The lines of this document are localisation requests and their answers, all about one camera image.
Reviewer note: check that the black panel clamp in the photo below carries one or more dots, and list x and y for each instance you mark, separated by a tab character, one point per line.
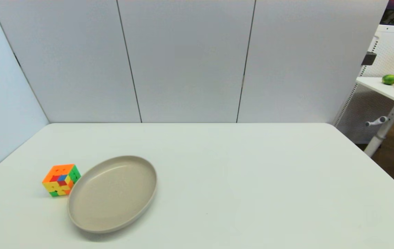
369	58

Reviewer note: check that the white table leg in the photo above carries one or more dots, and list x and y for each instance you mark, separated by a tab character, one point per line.
383	129

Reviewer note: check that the beige oval plate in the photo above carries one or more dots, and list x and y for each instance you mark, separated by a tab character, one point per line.
112	194

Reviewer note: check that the white side table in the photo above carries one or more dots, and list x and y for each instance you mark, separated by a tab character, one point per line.
390	90

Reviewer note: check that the multicoloured rubiks cube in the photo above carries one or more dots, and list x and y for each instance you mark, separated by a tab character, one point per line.
61	180

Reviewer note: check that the green lime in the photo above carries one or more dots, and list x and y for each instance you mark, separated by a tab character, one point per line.
389	79

